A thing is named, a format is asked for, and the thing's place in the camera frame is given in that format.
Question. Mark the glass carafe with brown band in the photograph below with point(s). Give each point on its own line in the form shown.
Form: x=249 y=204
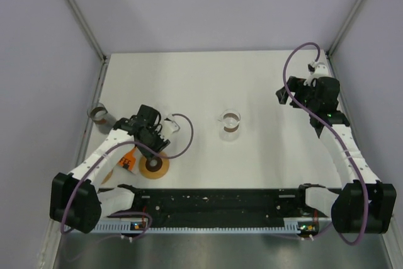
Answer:
x=229 y=125

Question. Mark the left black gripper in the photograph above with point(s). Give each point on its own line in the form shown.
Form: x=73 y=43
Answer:
x=162 y=142

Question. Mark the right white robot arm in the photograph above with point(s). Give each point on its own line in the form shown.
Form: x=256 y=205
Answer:
x=364 y=204

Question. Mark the grey glass carafe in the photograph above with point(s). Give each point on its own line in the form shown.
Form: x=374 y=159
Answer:
x=101 y=117

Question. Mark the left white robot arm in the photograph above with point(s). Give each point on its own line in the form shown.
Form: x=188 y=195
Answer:
x=76 y=200

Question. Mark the left aluminium frame post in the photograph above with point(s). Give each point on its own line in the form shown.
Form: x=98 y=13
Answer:
x=86 y=29

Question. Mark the wooden dripper ring stand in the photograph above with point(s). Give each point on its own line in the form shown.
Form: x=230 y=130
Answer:
x=153 y=169

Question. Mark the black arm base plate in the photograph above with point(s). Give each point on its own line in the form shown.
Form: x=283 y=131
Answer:
x=218 y=208

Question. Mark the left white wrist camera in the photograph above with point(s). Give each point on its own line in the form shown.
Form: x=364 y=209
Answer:
x=169 y=127

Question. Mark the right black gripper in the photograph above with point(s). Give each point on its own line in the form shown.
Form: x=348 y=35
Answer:
x=296 y=85

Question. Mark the aluminium front rail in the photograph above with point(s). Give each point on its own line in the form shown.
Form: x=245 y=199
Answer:
x=58 y=206

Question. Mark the right aluminium frame post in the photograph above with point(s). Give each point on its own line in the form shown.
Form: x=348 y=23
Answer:
x=348 y=22

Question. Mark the aluminium frame post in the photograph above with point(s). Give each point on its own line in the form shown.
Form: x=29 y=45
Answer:
x=348 y=22
x=86 y=29

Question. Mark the orange coffee filter box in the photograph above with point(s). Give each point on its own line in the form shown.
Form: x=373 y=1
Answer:
x=129 y=161

